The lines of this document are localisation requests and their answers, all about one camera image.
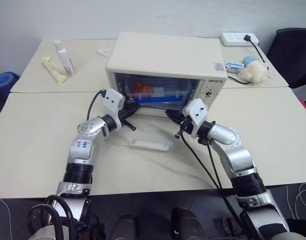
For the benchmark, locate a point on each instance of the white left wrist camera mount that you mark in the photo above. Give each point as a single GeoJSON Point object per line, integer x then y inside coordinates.
{"type": "Point", "coordinates": [113, 100]}

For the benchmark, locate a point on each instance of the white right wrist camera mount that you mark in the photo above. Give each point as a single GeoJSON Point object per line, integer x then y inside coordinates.
{"type": "Point", "coordinates": [196, 112]}

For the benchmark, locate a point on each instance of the black chair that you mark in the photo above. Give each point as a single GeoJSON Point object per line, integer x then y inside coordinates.
{"type": "Point", "coordinates": [290, 57]}

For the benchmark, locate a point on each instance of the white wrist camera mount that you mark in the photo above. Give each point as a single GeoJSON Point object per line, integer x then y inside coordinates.
{"type": "Point", "coordinates": [196, 112]}
{"type": "Point", "coordinates": [113, 100]}

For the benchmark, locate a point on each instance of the dark rounded shape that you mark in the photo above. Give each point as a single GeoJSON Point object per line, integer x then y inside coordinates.
{"type": "Point", "coordinates": [188, 225]}
{"type": "Point", "coordinates": [126, 227]}

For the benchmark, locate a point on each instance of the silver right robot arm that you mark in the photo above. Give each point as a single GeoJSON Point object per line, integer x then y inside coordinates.
{"type": "Point", "coordinates": [233, 150]}

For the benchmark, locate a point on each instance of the blue stool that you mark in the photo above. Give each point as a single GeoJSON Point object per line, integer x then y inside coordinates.
{"type": "Point", "coordinates": [4, 83]}

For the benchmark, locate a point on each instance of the cream toaster oven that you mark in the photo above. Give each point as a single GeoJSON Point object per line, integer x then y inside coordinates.
{"type": "Point", "coordinates": [165, 57]}

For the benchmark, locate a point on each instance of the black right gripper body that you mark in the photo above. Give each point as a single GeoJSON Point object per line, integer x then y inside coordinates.
{"type": "Point", "coordinates": [182, 119]}

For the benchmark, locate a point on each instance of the blue white tissue pack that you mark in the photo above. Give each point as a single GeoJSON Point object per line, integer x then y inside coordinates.
{"type": "Point", "coordinates": [234, 66]}

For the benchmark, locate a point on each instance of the light blue sponge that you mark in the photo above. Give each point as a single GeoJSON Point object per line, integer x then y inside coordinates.
{"type": "Point", "coordinates": [249, 60]}

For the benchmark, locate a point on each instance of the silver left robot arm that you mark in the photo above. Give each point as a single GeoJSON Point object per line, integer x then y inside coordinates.
{"type": "Point", "coordinates": [83, 147]}

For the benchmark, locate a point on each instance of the brown dark block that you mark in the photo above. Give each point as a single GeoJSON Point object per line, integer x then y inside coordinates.
{"type": "Point", "coordinates": [230, 228]}

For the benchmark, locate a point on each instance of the white power strip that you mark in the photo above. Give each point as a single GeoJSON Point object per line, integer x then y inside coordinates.
{"type": "Point", "coordinates": [234, 39]}

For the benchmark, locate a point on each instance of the cream bath pouf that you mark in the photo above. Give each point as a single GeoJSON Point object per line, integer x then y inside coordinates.
{"type": "Point", "coordinates": [253, 73]}

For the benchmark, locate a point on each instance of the white plastic bottle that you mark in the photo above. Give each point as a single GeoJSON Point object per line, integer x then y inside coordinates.
{"type": "Point", "coordinates": [65, 58]}

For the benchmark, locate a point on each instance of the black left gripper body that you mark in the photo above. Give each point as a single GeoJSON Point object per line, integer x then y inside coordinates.
{"type": "Point", "coordinates": [129, 109]}

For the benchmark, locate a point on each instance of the yellow wrapped package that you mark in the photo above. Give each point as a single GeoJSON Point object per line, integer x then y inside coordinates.
{"type": "Point", "coordinates": [53, 70]}

